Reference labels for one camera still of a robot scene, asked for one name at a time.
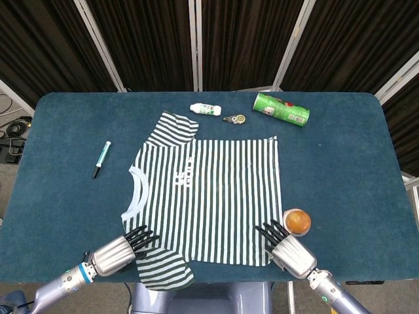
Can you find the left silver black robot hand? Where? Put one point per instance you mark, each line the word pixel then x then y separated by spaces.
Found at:
pixel 114 255

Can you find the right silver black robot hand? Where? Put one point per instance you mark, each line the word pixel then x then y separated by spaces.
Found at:
pixel 293 256

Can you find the black white striped t-shirt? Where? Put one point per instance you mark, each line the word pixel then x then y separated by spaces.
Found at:
pixel 212 196

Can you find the orange jelly cup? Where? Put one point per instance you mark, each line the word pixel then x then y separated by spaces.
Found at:
pixel 298 221

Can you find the white table leg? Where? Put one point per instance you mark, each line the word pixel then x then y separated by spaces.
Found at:
pixel 291 297

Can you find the black table crossbar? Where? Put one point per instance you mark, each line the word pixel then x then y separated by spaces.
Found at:
pixel 365 282

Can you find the green marker pen black cap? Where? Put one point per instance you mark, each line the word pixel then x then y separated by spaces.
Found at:
pixel 102 158

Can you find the lavender robot torso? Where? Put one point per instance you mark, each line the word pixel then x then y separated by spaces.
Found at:
pixel 203 301

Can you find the white metal rack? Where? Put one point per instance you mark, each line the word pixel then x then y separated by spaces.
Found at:
pixel 412 189

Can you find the green chip can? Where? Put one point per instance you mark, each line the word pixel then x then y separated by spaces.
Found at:
pixel 281 109

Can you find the correction tape dispenser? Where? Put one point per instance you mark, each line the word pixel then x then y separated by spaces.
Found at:
pixel 237 119

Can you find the dark fabric screen panel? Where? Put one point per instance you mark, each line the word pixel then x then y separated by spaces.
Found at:
pixel 353 42
pixel 49 42
pixel 147 42
pixel 248 42
pixel 406 131

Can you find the small white plastic bottle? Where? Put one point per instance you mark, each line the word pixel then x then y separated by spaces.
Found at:
pixel 206 109

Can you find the white metal frame bar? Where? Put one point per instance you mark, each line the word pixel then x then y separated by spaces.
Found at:
pixel 18 96

